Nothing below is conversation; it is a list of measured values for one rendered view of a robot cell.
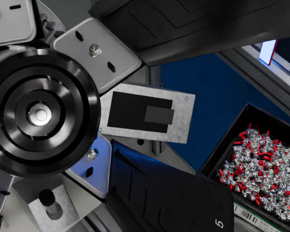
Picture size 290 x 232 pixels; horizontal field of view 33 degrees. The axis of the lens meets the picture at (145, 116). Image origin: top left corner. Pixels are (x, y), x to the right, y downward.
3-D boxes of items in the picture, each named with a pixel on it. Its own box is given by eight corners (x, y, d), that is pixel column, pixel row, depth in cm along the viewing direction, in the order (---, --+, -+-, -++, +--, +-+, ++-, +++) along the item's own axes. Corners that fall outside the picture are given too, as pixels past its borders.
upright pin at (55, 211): (44, 212, 68) (34, 194, 62) (57, 202, 68) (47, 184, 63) (53, 223, 67) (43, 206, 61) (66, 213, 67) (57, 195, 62)
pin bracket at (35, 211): (10, 185, 73) (27, 204, 65) (43, 166, 75) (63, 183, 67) (27, 217, 75) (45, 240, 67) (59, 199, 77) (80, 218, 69)
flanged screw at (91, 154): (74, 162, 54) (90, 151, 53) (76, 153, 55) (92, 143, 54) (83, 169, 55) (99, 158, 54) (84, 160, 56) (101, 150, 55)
